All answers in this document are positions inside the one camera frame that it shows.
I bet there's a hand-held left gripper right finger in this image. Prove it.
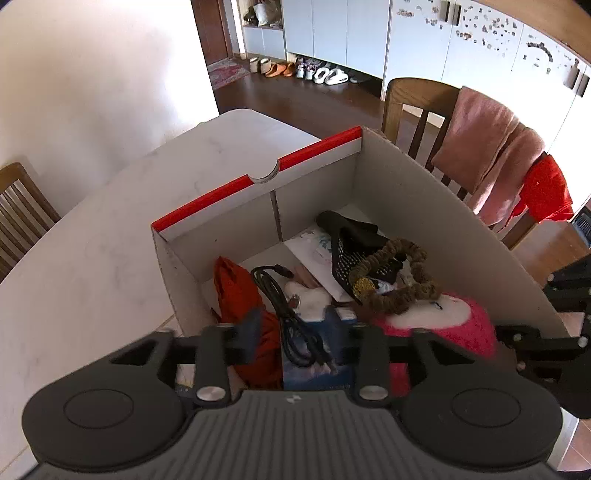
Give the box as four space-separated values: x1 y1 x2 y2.
325 305 476 409

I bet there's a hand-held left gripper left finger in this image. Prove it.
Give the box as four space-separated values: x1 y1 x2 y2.
108 308 264 409

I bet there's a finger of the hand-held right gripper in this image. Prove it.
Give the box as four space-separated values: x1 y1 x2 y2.
544 260 591 315
495 325 591 371

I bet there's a blue booklet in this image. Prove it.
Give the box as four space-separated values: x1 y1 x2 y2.
281 307 361 392

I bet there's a pink plush toy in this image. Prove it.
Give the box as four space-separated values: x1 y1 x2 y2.
369 295 500 398

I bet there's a red white cardboard box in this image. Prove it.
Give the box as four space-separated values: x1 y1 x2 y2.
151 126 571 340

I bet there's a white plush toy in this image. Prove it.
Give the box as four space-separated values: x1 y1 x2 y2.
284 279 334 322

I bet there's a red fabric bag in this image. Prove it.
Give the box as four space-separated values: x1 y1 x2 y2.
213 257 284 391

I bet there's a white paper packet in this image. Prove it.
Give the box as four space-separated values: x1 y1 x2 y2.
285 226 357 302

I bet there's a black dotted glove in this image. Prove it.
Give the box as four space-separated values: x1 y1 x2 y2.
316 211 394 302

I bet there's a red cloth on chair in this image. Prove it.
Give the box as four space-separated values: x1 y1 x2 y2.
522 154 575 225

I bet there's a brown fuzzy scrunchie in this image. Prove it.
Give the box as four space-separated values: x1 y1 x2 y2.
348 239 442 316

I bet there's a pink towel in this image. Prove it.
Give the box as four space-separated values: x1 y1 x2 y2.
431 87 548 228

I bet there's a wooden chair with towel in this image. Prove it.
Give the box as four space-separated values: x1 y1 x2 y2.
382 78 546 251

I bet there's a white sticker-covered cabinet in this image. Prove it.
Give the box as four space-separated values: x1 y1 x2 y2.
381 0 591 195

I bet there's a row of shoes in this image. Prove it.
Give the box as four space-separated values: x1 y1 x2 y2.
249 55 371 86

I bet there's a wooden slat-back chair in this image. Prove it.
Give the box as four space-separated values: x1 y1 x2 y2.
0 162 62 283

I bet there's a patterned pink rug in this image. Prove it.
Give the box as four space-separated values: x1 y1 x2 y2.
207 60 250 91

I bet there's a white plain cabinet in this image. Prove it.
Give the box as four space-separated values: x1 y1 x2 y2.
240 0 393 91

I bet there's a brown wooden door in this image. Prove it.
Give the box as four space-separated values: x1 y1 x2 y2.
191 0 234 66

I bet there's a black charging cable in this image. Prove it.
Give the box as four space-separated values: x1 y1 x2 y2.
252 264 331 368

